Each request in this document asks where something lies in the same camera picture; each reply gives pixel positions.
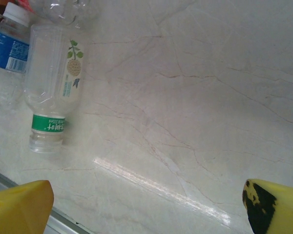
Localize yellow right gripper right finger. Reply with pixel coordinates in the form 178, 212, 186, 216
242, 178, 293, 234

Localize clear crumpled plastic bottle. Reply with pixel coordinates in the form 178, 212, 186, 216
30, 0, 100, 26

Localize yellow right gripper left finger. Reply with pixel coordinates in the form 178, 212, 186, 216
0, 179, 55, 234

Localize clear bottle green band label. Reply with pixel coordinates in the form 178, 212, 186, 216
23, 23, 85, 154

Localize clear bottle blue label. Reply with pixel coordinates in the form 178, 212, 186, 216
0, 2, 32, 117

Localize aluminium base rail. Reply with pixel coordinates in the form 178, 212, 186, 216
0, 168, 91, 234

